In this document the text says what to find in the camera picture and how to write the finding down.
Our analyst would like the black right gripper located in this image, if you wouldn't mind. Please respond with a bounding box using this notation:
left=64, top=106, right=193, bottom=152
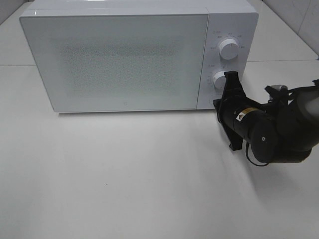
left=213, top=71, right=269, bottom=151

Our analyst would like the white timer knob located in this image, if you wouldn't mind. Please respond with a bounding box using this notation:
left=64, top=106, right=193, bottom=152
left=212, top=71, right=226, bottom=90

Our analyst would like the white microwave door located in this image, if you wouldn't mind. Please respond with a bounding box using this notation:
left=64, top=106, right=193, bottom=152
left=20, top=14, right=208, bottom=113

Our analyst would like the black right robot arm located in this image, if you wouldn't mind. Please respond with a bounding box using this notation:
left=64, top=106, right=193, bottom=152
left=213, top=71, right=319, bottom=167

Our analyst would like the upper white power knob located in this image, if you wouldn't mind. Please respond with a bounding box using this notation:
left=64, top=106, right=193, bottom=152
left=218, top=37, right=240, bottom=60

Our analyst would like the white microwave oven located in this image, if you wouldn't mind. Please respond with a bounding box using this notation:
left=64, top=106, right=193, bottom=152
left=19, top=0, right=259, bottom=110

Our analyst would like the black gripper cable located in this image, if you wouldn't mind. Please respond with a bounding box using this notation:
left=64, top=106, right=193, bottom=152
left=244, top=140, right=271, bottom=167

